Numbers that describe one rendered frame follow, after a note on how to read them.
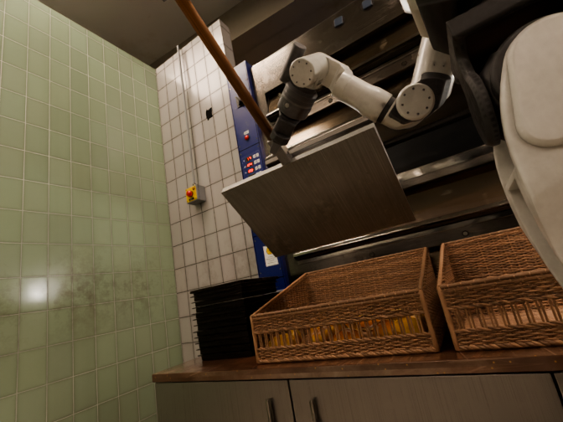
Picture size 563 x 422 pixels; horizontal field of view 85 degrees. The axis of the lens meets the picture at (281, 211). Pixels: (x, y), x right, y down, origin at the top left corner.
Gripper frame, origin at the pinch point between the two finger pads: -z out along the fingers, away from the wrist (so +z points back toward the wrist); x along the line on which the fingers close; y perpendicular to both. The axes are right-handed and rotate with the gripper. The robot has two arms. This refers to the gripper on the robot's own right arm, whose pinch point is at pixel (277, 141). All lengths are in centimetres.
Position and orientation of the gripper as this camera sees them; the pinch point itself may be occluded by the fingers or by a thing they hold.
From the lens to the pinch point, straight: 94.1
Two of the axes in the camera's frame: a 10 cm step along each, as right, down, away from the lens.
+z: 3.8, -6.4, -6.7
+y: -9.0, -4.1, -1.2
